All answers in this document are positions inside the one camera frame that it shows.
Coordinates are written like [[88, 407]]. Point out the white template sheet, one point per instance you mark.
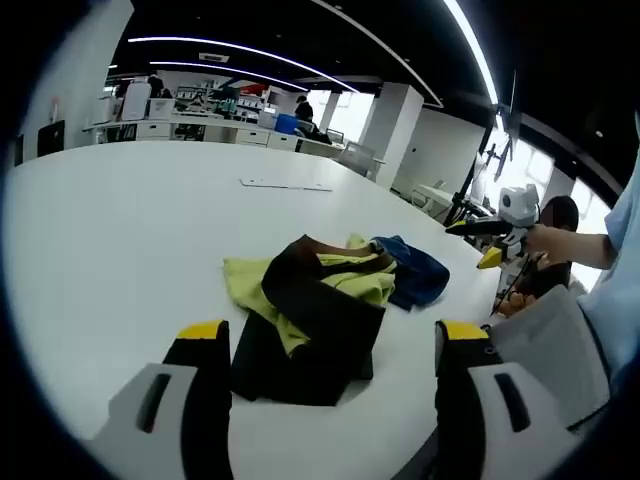
[[285, 184]]

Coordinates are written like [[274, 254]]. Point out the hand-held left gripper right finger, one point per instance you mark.
[[460, 400]]

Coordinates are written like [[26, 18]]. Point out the person in light-blue shirt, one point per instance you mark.
[[620, 280]]

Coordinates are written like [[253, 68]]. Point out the row of white desks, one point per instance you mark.
[[210, 129]]

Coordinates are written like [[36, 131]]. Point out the orange objects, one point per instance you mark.
[[515, 302]]

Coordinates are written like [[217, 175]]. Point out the black tripod stand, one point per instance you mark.
[[475, 170]]

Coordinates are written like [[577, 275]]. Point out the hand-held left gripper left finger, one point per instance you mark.
[[200, 400]]

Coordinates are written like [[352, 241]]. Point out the curved ceiling light strip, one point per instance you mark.
[[240, 49]]

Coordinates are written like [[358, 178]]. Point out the yellow-green garment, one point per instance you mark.
[[245, 280]]

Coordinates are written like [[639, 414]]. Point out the white appliance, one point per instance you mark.
[[136, 101]]

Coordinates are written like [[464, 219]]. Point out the white chair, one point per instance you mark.
[[359, 157]]

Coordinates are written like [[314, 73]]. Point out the person's right hand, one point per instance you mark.
[[540, 239]]

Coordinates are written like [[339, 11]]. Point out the blue garment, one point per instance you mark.
[[420, 280]]

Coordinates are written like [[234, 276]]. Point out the black garment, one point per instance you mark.
[[325, 340]]

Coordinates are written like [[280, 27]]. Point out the black monitor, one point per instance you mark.
[[51, 138]]

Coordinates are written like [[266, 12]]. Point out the long ceiling light strip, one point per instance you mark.
[[475, 50]]

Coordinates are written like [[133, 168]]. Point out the small white table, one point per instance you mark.
[[432, 196]]

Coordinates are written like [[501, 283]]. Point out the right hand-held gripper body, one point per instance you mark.
[[517, 205]]

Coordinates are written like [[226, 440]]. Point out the blue storage box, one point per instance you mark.
[[286, 123]]

